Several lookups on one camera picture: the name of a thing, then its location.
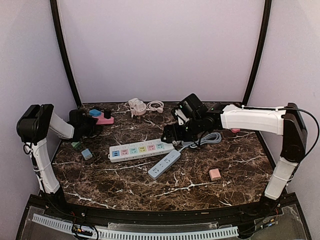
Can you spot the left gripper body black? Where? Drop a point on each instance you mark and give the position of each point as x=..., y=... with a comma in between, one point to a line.
x=89, y=130

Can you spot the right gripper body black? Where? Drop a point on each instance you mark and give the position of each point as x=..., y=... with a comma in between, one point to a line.
x=187, y=133

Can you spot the pink triangular power hub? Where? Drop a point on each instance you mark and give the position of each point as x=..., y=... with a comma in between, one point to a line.
x=102, y=120

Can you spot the green USB charger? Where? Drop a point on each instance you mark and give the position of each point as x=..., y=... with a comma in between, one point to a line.
x=77, y=145

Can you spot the black plug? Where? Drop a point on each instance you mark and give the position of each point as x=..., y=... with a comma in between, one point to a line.
x=107, y=113

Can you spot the grey-blue charger cube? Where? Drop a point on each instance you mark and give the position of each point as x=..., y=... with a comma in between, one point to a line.
x=86, y=153

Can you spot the pink plug adapter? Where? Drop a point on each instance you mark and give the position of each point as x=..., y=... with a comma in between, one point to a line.
x=235, y=130

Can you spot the salmon pink charger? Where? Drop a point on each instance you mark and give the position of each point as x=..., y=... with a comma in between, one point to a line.
x=214, y=174

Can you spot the white multicolour power strip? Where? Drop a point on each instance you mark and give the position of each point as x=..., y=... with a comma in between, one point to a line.
x=139, y=150

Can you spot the blue power strip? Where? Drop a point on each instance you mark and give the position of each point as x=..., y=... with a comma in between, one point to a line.
x=164, y=164

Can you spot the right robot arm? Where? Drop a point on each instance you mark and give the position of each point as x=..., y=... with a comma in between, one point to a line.
x=285, y=121

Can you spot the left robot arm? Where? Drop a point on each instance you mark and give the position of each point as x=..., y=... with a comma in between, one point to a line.
x=33, y=128

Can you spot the blue plug on hub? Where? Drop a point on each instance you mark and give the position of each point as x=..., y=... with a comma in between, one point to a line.
x=95, y=112

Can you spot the pink white round socket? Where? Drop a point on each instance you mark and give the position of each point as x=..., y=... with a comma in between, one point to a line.
x=137, y=107

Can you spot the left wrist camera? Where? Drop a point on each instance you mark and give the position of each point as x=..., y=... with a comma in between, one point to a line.
x=77, y=117

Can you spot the left black frame post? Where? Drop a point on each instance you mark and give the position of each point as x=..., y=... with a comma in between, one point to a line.
x=63, y=52

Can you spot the black frame post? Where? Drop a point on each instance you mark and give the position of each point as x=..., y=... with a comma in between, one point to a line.
x=63, y=52
x=259, y=51

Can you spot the black front rail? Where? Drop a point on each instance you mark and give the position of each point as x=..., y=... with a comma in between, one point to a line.
x=239, y=214

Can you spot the white slotted cable duct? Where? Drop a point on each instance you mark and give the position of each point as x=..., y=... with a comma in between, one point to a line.
x=121, y=231

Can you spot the right black frame post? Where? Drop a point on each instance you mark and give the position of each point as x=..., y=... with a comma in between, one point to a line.
x=259, y=51

